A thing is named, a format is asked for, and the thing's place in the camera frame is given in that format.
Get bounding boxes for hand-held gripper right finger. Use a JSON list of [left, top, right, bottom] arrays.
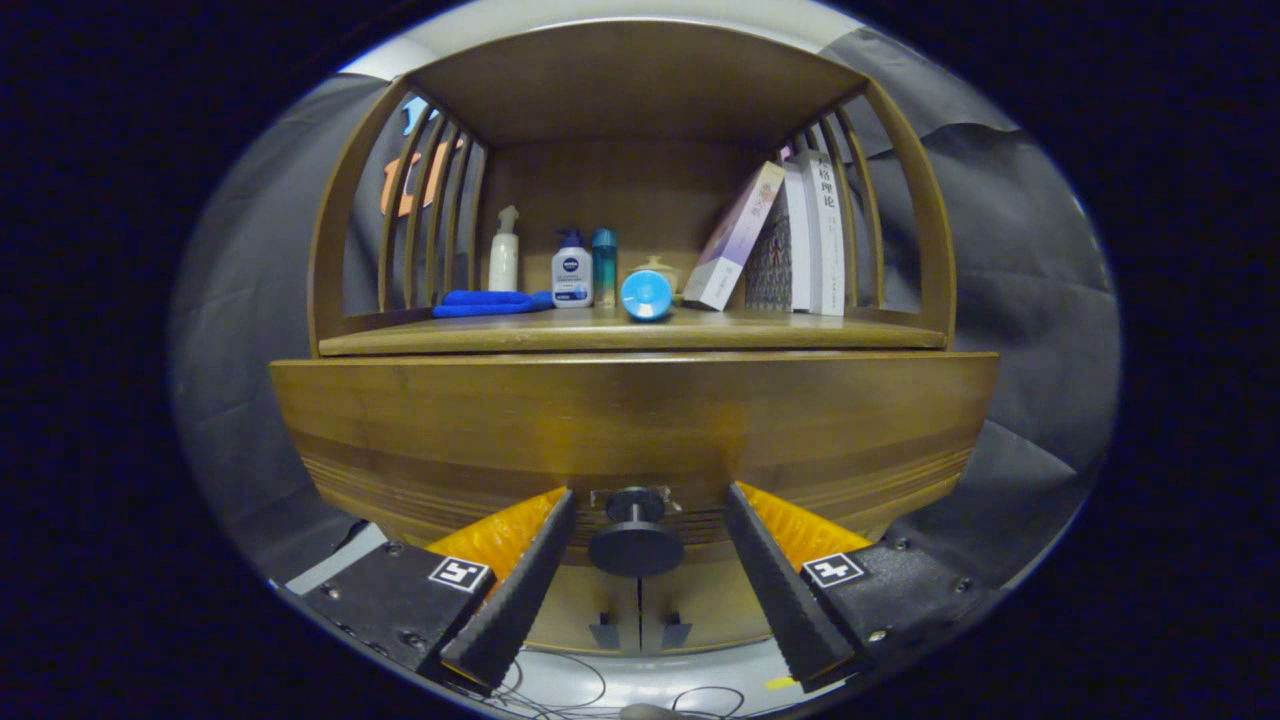
[[724, 482, 996, 693]]

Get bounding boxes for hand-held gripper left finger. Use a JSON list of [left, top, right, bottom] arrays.
[[290, 487, 577, 693]]

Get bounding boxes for wooden drawer with black knob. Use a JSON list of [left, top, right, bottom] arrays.
[[270, 350, 1001, 581]]

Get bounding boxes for blue cosmetic tube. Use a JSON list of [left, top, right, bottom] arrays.
[[620, 269, 674, 322]]

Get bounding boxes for wooden cabinet door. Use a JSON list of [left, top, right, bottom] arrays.
[[525, 565, 641, 656], [640, 560, 791, 656]]

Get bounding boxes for wooden countertop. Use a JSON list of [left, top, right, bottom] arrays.
[[318, 305, 948, 357]]

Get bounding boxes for brown wooden cabinet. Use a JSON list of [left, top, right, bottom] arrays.
[[270, 18, 1001, 661]]

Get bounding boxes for blue folded cloth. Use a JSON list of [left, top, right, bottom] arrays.
[[432, 289, 554, 319]]

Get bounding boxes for white bottle with blue cap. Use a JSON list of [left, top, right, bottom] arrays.
[[551, 228, 594, 309]]

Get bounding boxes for white pump bottle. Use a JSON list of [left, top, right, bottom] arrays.
[[488, 205, 520, 293]]

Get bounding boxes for dark patterned cover book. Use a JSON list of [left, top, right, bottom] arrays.
[[744, 160, 813, 312]]

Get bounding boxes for teal slim bottle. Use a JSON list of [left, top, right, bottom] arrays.
[[591, 228, 619, 307]]

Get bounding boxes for beige lidded teacup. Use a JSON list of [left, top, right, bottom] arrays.
[[630, 255, 683, 297]]

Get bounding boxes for pink and white book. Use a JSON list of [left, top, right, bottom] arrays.
[[682, 161, 787, 312]]

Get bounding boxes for black floor cables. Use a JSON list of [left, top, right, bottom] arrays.
[[490, 648, 761, 719]]

